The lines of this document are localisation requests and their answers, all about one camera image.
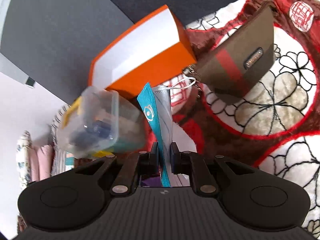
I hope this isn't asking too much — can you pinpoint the teal wet wipes packet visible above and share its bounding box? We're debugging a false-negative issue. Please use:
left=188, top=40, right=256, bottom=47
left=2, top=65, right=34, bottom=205
left=137, top=83, right=171, bottom=187

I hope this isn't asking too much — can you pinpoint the purple cloth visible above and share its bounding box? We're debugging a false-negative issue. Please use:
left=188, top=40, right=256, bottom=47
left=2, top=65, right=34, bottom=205
left=140, top=177, right=162, bottom=187

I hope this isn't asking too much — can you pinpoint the clear plastic storage container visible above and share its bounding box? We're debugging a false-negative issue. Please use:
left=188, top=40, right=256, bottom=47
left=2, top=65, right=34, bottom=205
left=56, top=86, right=146, bottom=159

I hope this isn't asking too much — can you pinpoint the striped cloth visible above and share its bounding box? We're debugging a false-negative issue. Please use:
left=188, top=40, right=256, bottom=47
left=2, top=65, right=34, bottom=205
left=51, top=105, right=75, bottom=176

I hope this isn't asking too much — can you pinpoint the red floral plush blanket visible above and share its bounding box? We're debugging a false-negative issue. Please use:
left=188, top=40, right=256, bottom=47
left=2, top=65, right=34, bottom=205
left=165, top=0, right=319, bottom=238

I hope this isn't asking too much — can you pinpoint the pink floral cushion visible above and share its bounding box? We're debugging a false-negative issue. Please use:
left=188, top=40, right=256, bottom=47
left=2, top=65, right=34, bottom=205
left=16, top=131, right=54, bottom=187

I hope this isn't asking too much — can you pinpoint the brown pouch with red stripe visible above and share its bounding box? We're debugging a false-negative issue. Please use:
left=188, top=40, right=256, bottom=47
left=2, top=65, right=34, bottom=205
left=183, top=2, right=277, bottom=105

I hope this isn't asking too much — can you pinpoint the orange cardboard box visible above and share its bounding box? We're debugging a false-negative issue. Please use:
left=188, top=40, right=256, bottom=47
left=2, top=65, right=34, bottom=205
left=88, top=5, right=196, bottom=99

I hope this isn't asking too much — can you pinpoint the grey sofa cushion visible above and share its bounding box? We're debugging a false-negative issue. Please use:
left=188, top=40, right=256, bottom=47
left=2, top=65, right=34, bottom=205
left=1, top=0, right=236, bottom=103

